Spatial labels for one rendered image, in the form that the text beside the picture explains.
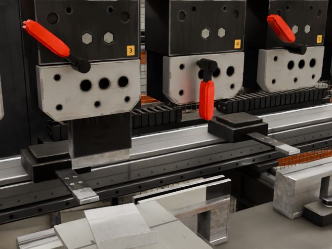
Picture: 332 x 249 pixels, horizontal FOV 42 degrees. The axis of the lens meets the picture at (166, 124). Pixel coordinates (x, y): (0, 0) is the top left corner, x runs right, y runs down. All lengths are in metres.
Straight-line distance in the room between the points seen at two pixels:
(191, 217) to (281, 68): 0.32
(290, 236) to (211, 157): 0.32
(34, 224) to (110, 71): 2.22
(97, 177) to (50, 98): 0.42
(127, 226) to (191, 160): 0.46
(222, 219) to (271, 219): 0.16
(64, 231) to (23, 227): 2.09
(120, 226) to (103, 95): 0.21
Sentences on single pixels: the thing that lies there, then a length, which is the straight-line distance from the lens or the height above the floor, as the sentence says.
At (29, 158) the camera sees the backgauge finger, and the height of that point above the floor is 1.02.
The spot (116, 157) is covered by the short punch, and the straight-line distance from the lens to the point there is 0.72.
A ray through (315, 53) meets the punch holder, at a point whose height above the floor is 1.24.
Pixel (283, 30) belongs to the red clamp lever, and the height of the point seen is 1.29.
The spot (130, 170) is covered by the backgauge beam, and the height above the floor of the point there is 0.95.
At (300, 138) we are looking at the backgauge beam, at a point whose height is 0.94.
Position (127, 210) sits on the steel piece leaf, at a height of 1.00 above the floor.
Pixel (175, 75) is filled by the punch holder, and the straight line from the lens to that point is 0.69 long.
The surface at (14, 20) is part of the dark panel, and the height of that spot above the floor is 1.28.
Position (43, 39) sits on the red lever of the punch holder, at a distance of 0.56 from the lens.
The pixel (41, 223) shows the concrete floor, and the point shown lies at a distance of 2.80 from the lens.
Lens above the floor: 1.35
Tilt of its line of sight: 17 degrees down
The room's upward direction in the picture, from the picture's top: 1 degrees clockwise
